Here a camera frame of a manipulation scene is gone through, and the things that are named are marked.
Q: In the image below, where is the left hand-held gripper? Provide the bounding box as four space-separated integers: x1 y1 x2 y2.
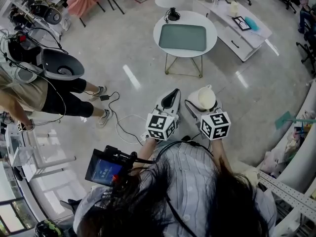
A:
140 88 183 142

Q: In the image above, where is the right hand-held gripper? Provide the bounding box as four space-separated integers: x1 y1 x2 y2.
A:
184 98 232 141

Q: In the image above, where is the cream white cup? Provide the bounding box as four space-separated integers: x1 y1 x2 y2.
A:
191 84 218 113

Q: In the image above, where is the person's left forearm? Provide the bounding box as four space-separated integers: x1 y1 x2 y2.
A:
136 137 159 164

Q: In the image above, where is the person's right forearm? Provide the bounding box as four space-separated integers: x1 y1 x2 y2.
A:
210 138 234 175

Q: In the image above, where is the grey green tray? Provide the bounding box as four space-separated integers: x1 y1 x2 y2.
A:
158 23 207 52

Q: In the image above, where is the person's striped shirt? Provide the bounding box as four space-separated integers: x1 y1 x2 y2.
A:
73 142 277 237

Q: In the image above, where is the long white cabinet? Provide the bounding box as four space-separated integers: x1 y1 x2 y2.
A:
191 0 273 63

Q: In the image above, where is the teal dustpan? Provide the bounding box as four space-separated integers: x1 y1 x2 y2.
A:
275 111 316 130

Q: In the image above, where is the round white side table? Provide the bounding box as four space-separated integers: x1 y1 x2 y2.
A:
153 10 218 79

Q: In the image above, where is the black screen device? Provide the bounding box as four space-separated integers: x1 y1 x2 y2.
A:
84 145 138 188

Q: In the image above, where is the white candle jar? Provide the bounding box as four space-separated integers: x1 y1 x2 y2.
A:
229 2 240 17

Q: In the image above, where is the grey helmet rig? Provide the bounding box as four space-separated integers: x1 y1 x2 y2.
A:
36 47 85 80

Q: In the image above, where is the chair with pink cloth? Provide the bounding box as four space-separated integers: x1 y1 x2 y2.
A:
66 0 106 29

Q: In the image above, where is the white floor cable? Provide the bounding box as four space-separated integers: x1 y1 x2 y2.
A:
115 114 149 145

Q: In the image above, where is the black floor cable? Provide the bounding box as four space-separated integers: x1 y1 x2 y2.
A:
81 90 145 147

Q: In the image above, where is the black picture frame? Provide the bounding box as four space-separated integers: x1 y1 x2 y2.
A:
231 15 252 32

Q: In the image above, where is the black strap cable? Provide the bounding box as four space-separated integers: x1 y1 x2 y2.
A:
132 135 215 237

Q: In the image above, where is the perforated metal rail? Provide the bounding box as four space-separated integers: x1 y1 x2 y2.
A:
257 169 316 217

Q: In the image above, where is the white frame table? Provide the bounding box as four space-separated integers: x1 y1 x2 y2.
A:
4 124 77 183

